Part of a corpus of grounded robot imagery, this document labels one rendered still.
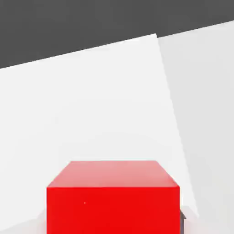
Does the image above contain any small red cube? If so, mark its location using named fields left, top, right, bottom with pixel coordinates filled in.
left=46, top=160, right=181, bottom=234

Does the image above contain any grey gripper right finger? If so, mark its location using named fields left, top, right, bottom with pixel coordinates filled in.
left=180, top=205, right=231, bottom=234

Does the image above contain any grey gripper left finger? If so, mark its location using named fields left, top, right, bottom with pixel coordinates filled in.
left=0, top=208, right=48, bottom=234

